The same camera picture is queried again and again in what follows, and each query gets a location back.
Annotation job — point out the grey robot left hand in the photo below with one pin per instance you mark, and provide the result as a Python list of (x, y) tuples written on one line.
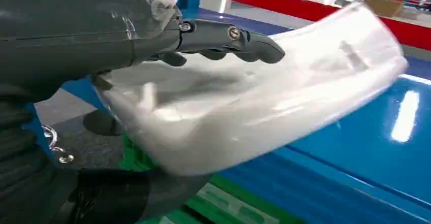
[(67, 30)]

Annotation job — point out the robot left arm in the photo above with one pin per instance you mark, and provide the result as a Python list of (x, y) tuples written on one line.
[(20, 182)]

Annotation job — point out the green printed panel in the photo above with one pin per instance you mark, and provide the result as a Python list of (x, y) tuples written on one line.
[(134, 158)]

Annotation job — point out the brown cardboard box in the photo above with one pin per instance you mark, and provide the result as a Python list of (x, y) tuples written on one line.
[(384, 6)]

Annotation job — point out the black round post foot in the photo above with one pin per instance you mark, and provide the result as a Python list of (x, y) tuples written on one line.
[(101, 123)]

